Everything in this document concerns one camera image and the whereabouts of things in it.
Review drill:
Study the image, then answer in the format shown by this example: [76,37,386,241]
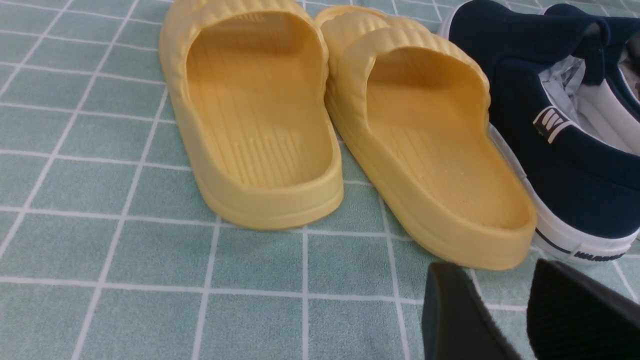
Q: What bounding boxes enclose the left yellow rubber slipper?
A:
[158,0,345,230]

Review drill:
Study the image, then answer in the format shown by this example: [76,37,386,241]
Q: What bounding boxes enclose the left navy canvas shoe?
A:
[439,0,640,264]

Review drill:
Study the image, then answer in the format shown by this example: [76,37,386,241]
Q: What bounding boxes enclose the right yellow rubber slipper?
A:
[315,5,537,271]

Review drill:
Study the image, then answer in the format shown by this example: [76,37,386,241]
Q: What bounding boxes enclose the yellow rubber slipper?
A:
[315,5,537,271]
[158,0,345,230]

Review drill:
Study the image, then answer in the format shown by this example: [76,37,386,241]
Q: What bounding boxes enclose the right navy canvas shoe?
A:
[542,4,640,121]

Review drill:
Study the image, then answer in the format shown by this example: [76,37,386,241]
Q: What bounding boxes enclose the green checked tablecloth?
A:
[0,0,640,360]

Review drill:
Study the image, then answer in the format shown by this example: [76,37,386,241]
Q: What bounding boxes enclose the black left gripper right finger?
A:
[526,259,640,360]

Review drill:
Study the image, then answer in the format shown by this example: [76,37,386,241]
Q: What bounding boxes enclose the navy canvas shoe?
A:
[542,4,640,121]
[439,0,640,264]

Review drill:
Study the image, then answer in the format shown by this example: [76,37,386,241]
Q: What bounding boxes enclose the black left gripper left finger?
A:
[422,262,521,360]

